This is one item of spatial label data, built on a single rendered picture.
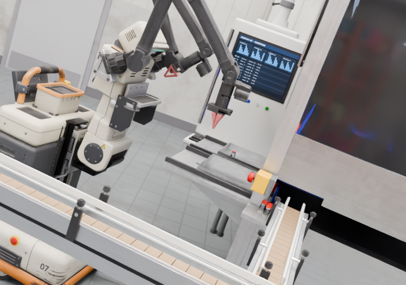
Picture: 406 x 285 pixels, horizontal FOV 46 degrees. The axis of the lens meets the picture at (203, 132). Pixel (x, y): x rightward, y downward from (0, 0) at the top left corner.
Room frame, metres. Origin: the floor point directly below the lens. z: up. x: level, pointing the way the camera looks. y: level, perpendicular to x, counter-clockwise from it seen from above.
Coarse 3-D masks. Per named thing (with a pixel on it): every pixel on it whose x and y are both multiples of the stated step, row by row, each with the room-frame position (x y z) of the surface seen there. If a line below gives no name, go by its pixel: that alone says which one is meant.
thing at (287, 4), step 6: (282, 0) 2.94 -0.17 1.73; (288, 0) 2.93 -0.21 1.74; (294, 0) 2.95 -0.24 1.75; (282, 6) 2.94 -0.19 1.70; (288, 6) 2.92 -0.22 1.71; (282, 12) 2.93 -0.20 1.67; (288, 12) 2.94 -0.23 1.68; (276, 18) 2.94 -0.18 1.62; (282, 18) 2.93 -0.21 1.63; (276, 24) 2.92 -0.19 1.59; (282, 24) 2.92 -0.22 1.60
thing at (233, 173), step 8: (208, 160) 2.12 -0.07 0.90; (216, 160) 2.18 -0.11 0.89; (224, 160) 2.18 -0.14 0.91; (200, 168) 1.93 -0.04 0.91; (208, 168) 2.05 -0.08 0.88; (216, 168) 2.09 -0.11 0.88; (224, 168) 2.13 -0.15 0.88; (232, 168) 2.17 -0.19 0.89; (240, 168) 2.16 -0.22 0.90; (216, 176) 1.92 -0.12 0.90; (224, 176) 1.92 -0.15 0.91; (232, 176) 2.06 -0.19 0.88; (240, 176) 2.10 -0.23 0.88; (240, 184) 1.90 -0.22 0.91; (248, 184) 2.03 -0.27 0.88
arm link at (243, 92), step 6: (228, 72) 1.94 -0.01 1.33; (228, 78) 1.95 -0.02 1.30; (228, 84) 1.95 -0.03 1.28; (234, 84) 1.96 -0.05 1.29; (240, 84) 1.98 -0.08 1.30; (240, 90) 1.97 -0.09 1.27; (246, 90) 1.97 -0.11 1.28; (234, 96) 1.97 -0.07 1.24; (240, 96) 1.97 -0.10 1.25; (246, 96) 1.96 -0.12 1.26
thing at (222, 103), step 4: (220, 96) 1.98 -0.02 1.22; (216, 100) 1.98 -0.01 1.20; (220, 100) 1.97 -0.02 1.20; (224, 100) 1.97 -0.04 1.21; (228, 100) 1.98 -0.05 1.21; (208, 104) 1.98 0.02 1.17; (212, 104) 1.98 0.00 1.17; (216, 104) 1.98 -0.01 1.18; (220, 104) 1.97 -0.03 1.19; (224, 104) 1.97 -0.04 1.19; (220, 108) 1.97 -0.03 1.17; (224, 108) 1.98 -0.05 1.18; (228, 112) 1.96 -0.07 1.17; (232, 112) 2.01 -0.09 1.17
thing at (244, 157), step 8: (232, 144) 2.52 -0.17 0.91; (224, 152) 2.41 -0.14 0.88; (240, 152) 2.51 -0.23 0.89; (248, 152) 2.50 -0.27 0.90; (232, 160) 2.25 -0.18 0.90; (240, 160) 2.37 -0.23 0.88; (248, 160) 2.43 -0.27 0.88; (256, 160) 2.48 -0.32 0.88; (264, 160) 2.48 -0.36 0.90; (256, 168) 2.23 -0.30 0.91
